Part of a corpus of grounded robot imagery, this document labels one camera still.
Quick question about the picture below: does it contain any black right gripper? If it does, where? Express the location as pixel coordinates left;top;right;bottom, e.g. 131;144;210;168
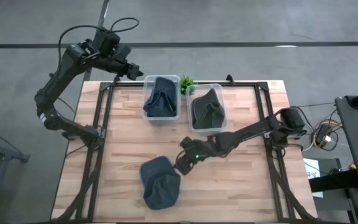
175;136;213;177

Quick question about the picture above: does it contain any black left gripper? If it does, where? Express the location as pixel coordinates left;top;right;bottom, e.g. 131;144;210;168
112;60;144;80

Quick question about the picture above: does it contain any dark blue pompom hat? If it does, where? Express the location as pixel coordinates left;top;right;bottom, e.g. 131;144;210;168
143;77;178;118

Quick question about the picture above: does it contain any dark grey towel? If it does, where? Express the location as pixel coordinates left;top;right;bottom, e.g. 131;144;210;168
139;155;182;210

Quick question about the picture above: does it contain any dark grey hat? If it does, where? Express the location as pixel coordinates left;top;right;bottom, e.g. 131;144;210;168
192;88;226;131

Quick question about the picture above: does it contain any clear plastic bin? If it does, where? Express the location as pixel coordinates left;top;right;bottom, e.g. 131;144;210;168
141;74;181;127
186;83;229;134

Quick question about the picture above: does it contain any small green potted plant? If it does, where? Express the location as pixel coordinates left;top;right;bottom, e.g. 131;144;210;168
180;74;196;96

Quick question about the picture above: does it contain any white paper sheet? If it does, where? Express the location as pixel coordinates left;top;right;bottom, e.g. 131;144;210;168
303;157;324;198

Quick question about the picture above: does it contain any black power adapter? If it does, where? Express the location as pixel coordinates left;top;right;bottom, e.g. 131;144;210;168
315;124;332;147

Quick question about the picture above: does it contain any black flat bar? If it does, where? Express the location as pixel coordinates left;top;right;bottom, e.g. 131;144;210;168
308;169;358;193

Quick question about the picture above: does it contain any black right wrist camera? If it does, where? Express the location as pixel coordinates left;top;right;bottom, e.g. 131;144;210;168
190;151;206;163

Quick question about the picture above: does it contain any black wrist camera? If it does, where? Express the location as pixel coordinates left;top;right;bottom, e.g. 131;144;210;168
190;151;206;163
113;43;132;62

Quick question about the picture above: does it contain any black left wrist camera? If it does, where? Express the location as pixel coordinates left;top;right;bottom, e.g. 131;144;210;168
113;43;132;62

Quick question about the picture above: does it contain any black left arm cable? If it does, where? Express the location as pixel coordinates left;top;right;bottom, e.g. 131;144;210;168
57;17;140;68

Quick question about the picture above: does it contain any black metal table frame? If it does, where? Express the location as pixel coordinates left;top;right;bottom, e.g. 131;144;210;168
51;80;318;224

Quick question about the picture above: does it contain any black cable bundle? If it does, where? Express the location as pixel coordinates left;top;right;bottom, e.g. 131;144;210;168
296;101;354;172

